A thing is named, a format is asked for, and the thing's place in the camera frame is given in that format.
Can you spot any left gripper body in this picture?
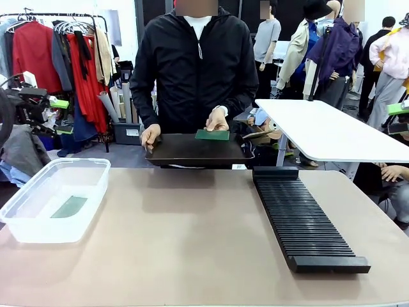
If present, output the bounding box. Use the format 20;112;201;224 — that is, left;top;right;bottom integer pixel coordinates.
14;97;49;125

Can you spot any black plastic tray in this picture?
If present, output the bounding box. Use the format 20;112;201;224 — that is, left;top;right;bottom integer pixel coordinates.
144;132;256;169

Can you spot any green PCB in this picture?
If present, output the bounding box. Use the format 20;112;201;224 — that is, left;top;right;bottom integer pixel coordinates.
194;129;231;141
50;195;88;219

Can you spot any person's right forearm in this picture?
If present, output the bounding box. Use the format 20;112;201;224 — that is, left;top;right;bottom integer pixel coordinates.
130;83;160;129

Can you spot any person's left forearm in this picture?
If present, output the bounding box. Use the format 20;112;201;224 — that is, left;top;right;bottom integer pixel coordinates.
220;83;259;121

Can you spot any person's right hand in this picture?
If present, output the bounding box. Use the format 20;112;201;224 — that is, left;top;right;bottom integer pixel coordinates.
140;123;162;152

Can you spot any person's left hand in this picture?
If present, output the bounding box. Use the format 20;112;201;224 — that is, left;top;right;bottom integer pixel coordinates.
204;108;230;132

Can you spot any dark blue garment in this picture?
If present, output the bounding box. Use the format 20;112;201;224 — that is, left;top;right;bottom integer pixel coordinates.
59;95;98;157

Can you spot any red dress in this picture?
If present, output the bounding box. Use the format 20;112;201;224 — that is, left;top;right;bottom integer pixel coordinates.
65;31;108;134

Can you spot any grey clothing pile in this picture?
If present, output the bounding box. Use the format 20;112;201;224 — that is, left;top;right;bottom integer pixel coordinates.
0;123;52;170

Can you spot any dark grey jacket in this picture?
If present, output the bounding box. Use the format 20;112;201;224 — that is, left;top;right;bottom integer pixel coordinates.
51;20;74;92

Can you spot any person in black clothes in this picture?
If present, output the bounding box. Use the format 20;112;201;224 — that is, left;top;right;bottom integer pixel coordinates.
357;15;397;121

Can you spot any mannequin in pink jacket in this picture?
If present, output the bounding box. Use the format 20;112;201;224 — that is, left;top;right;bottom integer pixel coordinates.
367;17;409;129

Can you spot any black scarf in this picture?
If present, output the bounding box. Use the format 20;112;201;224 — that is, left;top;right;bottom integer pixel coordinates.
73;30;92;81

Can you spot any red coat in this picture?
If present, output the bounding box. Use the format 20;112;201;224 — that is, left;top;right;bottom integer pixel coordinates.
12;21;63;93

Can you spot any cream paper roll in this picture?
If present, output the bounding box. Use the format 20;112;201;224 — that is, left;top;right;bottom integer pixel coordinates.
109;85;124;122

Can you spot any clear plastic box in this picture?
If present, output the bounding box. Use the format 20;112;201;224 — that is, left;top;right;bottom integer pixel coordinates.
0;157;112;244

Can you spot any grey storage bin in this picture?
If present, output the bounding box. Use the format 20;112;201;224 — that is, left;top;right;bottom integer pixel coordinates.
112;121;143;146

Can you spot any beige garment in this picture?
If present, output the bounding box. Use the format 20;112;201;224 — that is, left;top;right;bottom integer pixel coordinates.
94;27;118;86

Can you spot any blue clothing pile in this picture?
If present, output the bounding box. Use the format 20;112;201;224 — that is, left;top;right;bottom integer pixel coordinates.
0;159;33;187

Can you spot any light grey garment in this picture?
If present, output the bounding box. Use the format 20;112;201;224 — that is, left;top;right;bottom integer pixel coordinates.
0;17;17;79

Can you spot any tall grey paper roll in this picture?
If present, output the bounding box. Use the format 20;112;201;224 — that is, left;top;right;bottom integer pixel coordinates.
120;81;134;124

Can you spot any seated person in jeans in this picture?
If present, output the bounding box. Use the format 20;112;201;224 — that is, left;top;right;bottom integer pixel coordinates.
353;161;409;231

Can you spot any white table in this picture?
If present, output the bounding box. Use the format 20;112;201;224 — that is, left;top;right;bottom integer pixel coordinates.
254;98;409;180

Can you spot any mannequin in purple jacket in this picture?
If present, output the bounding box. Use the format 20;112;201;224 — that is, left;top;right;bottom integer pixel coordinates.
306;15;364;109

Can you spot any black clamp pole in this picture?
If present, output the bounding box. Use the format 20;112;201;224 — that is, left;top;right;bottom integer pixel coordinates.
307;27;332;102

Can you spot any mannequin in beige coat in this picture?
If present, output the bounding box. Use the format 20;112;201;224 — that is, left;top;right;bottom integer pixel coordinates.
276;0;333;100

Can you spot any black bucket hat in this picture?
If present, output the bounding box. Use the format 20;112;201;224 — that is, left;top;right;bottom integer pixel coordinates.
302;0;333;22

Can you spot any black slotted PCB rack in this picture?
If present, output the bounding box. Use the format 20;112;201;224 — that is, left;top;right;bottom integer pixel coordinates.
252;166;372;274

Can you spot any person in black jacket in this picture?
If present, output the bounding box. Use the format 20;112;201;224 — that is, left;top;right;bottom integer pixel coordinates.
129;0;259;135

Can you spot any person in grey t-shirt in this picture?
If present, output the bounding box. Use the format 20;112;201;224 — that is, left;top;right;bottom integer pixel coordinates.
254;0;282;100

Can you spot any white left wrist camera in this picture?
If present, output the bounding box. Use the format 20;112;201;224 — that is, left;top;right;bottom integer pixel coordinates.
22;70;38;88

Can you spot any black metal clothes rail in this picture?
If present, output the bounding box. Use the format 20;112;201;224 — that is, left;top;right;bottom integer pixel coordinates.
0;12;111;154

